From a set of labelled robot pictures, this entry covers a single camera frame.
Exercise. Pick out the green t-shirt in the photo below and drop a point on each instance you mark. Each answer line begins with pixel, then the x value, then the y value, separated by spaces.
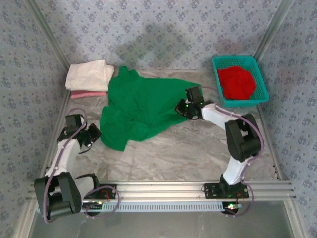
pixel 143 104

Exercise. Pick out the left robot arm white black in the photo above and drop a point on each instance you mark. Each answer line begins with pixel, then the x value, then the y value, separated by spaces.
pixel 64 153

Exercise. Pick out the folded pink t-shirt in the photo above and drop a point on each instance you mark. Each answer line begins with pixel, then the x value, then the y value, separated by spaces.
pixel 86 94

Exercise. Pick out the red t-shirt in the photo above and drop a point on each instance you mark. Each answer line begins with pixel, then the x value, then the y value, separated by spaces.
pixel 235 81

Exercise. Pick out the folded white t-shirt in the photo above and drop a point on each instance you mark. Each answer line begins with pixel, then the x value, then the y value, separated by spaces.
pixel 89 75

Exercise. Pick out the teal plastic basket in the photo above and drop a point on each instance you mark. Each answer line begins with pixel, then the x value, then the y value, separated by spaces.
pixel 235 59

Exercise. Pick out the black electronics board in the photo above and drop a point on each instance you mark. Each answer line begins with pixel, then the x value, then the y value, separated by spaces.
pixel 92 210
pixel 231 211

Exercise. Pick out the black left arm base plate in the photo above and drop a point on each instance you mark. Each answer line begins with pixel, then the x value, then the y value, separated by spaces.
pixel 99 196

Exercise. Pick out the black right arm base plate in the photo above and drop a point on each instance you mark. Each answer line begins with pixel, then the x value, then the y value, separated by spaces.
pixel 210 192

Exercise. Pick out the aluminium mounting rail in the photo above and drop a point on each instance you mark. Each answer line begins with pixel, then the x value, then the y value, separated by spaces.
pixel 161 191

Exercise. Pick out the aluminium frame post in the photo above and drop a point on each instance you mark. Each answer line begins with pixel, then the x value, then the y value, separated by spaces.
pixel 273 29
pixel 47 32
pixel 296 220
pixel 26 223

